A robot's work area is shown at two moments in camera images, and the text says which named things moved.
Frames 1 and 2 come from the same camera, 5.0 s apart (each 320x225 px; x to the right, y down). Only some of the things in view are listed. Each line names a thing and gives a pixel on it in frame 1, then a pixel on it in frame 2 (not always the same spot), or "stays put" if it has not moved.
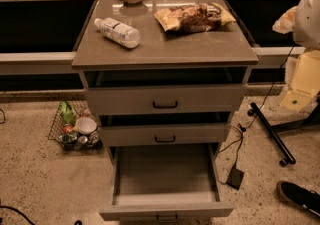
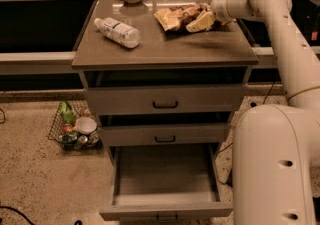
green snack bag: [68, 114] stays put
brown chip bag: [193, 17] stays put
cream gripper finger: [285, 24] → [226, 5]
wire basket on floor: [75, 127] stays put
